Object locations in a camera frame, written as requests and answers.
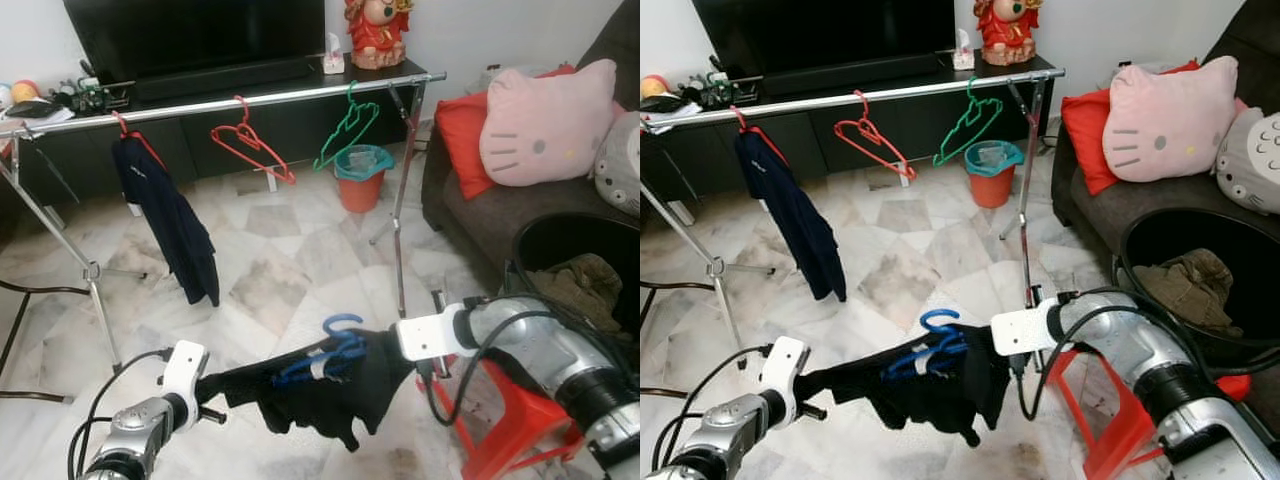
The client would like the black garment with white label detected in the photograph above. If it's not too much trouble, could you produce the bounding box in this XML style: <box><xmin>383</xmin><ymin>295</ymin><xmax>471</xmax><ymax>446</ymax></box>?
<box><xmin>197</xmin><ymin>328</ymin><xmax>417</xmax><ymax>453</ymax></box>
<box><xmin>800</xmin><ymin>323</ymin><xmax>1013</xmax><ymax>448</ymax></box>

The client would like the blue plastic hanger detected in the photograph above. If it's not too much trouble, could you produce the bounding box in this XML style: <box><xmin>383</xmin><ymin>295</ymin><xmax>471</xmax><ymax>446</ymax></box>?
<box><xmin>880</xmin><ymin>308</ymin><xmax>971</xmax><ymax>381</ymax></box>
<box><xmin>272</xmin><ymin>313</ymin><xmax>371</xmax><ymax>388</ymax></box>

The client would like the red plastic hanger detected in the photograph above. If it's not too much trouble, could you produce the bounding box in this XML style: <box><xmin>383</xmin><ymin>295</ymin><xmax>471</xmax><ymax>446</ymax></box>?
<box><xmin>730</xmin><ymin>104</ymin><xmax>791</xmax><ymax>166</ymax></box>
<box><xmin>833</xmin><ymin>90</ymin><xmax>917</xmax><ymax>183</ymax></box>
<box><xmin>110</xmin><ymin>108</ymin><xmax>166</xmax><ymax>169</ymax></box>
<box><xmin>209</xmin><ymin>95</ymin><xmax>297</xmax><ymax>187</ymax></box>

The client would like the green plastic hanger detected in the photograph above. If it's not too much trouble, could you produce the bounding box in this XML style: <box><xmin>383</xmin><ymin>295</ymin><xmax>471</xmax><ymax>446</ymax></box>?
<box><xmin>313</xmin><ymin>81</ymin><xmax>381</xmax><ymax>172</ymax></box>
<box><xmin>932</xmin><ymin>77</ymin><xmax>1005</xmax><ymax>168</ymax></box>

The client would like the navy blue garment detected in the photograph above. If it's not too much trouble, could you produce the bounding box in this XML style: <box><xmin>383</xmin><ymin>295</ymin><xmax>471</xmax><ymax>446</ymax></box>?
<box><xmin>733</xmin><ymin>128</ymin><xmax>849</xmax><ymax>303</ymax></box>
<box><xmin>110</xmin><ymin>133</ymin><xmax>221</xmax><ymax>307</ymax></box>

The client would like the brown garment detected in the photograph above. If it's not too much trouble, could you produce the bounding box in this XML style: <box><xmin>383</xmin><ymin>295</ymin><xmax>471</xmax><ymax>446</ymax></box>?
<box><xmin>528</xmin><ymin>252</ymin><xmax>626</xmax><ymax>331</ymax></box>
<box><xmin>1133</xmin><ymin>248</ymin><xmax>1244</xmax><ymax>338</ymax></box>

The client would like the red bin with teal liner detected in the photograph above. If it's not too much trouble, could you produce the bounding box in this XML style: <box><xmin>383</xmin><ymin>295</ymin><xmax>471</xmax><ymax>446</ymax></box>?
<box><xmin>964</xmin><ymin>140</ymin><xmax>1025</xmax><ymax>209</ymax></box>
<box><xmin>333</xmin><ymin>144</ymin><xmax>395</xmax><ymax>214</ymax></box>

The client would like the black plastic bucket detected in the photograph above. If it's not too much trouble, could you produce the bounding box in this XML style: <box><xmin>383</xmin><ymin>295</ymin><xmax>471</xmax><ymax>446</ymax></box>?
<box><xmin>508</xmin><ymin>211</ymin><xmax>641</xmax><ymax>336</ymax></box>
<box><xmin>1115</xmin><ymin>207</ymin><xmax>1280</xmax><ymax>376</ymax></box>

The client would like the black TV cabinet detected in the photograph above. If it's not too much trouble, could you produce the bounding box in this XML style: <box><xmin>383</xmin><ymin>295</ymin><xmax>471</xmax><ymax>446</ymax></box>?
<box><xmin>640</xmin><ymin>54</ymin><xmax>1057</xmax><ymax>206</ymax></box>
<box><xmin>0</xmin><ymin>58</ymin><xmax>429</xmax><ymax>211</ymax></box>

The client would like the grey round plush toy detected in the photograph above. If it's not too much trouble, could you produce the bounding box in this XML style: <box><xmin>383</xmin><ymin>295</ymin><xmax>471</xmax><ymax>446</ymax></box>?
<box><xmin>1214</xmin><ymin>107</ymin><xmax>1280</xmax><ymax>216</ymax></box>
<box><xmin>594</xmin><ymin>110</ymin><xmax>641</xmax><ymax>218</ymax></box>

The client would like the red plastic stool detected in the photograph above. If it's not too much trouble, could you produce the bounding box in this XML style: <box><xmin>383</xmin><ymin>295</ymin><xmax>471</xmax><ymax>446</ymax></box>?
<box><xmin>1045</xmin><ymin>345</ymin><xmax>1251</xmax><ymax>480</ymax></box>
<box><xmin>440</xmin><ymin>352</ymin><xmax>586</xmax><ymax>480</ymax></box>

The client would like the silver metal clothes rack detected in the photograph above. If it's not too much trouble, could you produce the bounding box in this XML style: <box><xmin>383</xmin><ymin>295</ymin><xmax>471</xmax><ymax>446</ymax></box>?
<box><xmin>0</xmin><ymin>70</ymin><xmax>448</xmax><ymax>373</ymax></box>
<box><xmin>640</xmin><ymin>67</ymin><xmax>1067</xmax><ymax>369</ymax></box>

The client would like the white paper stack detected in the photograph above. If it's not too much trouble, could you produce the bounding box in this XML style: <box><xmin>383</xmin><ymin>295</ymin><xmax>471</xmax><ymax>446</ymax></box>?
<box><xmin>641</xmin><ymin>96</ymin><xmax>706</xmax><ymax>129</ymax></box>
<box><xmin>0</xmin><ymin>100</ymin><xmax>76</xmax><ymax>131</ymax></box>

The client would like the black soundbar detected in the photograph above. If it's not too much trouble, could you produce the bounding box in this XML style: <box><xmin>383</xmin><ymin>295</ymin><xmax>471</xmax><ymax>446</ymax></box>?
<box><xmin>130</xmin><ymin>55</ymin><xmax>326</xmax><ymax>103</ymax></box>
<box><xmin>760</xmin><ymin>50</ymin><xmax>956</xmax><ymax>98</ymax></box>

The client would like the dark grey fabric sofa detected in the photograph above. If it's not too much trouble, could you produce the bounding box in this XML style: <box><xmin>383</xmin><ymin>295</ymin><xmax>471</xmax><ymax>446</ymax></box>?
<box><xmin>420</xmin><ymin>0</ymin><xmax>641</xmax><ymax>301</ymax></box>
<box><xmin>1050</xmin><ymin>0</ymin><xmax>1280</xmax><ymax>291</ymax></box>

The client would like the red cushion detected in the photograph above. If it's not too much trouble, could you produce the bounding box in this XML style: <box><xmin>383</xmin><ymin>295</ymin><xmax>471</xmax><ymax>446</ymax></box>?
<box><xmin>433</xmin><ymin>64</ymin><xmax>579</xmax><ymax>201</ymax></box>
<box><xmin>1060</xmin><ymin>60</ymin><xmax>1201</xmax><ymax>197</ymax></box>

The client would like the black television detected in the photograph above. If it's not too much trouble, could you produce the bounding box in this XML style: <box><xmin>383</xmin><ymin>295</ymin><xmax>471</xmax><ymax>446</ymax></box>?
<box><xmin>63</xmin><ymin>0</ymin><xmax>327</xmax><ymax>83</ymax></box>
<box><xmin>692</xmin><ymin>0</ymin><xmax>956</xmax><ymax>77</ymax></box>

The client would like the pink cat face cushion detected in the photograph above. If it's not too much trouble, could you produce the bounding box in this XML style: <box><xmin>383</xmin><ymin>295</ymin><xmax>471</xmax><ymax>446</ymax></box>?
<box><xmin>1102</xmin><ymin>55</ymin><xmax>1240</xmax><ymax>184</ymax></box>
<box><xmin>479</xmin><ymin>58</ymin><xmax>618</xmax><ymax>188</ymax></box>

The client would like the red robed figurine statue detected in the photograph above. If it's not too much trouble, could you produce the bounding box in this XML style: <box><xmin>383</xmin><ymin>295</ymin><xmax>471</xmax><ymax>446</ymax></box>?
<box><xmin>344</xmin><ymin>0</ymin><xmax>414</xmax><ymax>71</ymax></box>
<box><xmin>973</xmin><ymin>0</ymin><xmax>1044</xmax><ymax>67</ymax></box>

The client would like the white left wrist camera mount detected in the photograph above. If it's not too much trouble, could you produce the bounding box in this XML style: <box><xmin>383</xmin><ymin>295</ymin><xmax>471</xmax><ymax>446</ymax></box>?
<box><xmin>160</xmin><ymin>340</ymin><xmax>211</xmax><ymax>409</ymax></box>
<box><xmin>760</xmin><ymin>335</ymin><xmax>812</xmax><ymax>406</ymax></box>

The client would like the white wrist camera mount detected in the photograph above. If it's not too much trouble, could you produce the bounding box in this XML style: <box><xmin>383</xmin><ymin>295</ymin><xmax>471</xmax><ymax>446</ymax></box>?
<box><xmin>760</xmin><ymin>335</ymin><xmax>812</xmax><ymax>406</ymax></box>
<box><xmin>395</xmin><ymin>312</ymin><xmax>466</xmax><ymax>363</ymax></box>
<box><xmin>160</xmin><ymin>340</ymin><xmax>211</xmax><ymax>409</ymax></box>
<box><xmin>990</xmin><ymin>305</ymin><xmax>1063</xmax><ymax>358</ymax></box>

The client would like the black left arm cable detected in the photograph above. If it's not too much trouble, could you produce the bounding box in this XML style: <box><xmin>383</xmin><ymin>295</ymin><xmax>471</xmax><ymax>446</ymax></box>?
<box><xmin>650</xmin><ymin>344</ymin><xmax>773</xmax><ymax>476</ymax></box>
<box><xmin>67</xmin><ymin>348</ymin><xmax>173</xmax><ymax>480</ymax></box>

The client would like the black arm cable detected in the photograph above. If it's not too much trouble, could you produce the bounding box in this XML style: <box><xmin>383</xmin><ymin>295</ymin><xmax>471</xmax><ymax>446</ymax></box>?
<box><xmin>67</xmin><ymin>348</ymin><xmax>173</xmax><ymax>480</ymax></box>
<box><xmin>1008</xmin><ymin>287</ymin><xmax>1280</xmax><ymax>421</ymax></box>
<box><xmin>650</xmin><ymin>344</ymin><xmax>773</xmax><ymax>476</ymax></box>
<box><xmin>416</xmin><ymin>290</ymin><xmax>641</xmax><ymax>429</ymax></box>

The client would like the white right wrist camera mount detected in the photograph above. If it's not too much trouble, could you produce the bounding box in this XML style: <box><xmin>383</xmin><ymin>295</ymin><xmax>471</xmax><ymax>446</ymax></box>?
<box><xmin>990</xmin><ymin>305</ymin><xmax>1063</xmax><ymax>358</ymax></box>
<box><xmin>395</xmin><ymin>312</ymin><xmax>466</xmax><ymax>363</ymax></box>

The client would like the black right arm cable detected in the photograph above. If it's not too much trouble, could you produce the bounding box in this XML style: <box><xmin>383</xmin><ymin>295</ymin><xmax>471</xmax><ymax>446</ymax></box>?
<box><xmin>416</xmin><ymin>290</ymin><xmax>641</xmax><ymax>429</ymax></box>
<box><xmin>1008</xmin><ymin>287</ymin><xmax>1280</xmax><ymax>421</ymax></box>

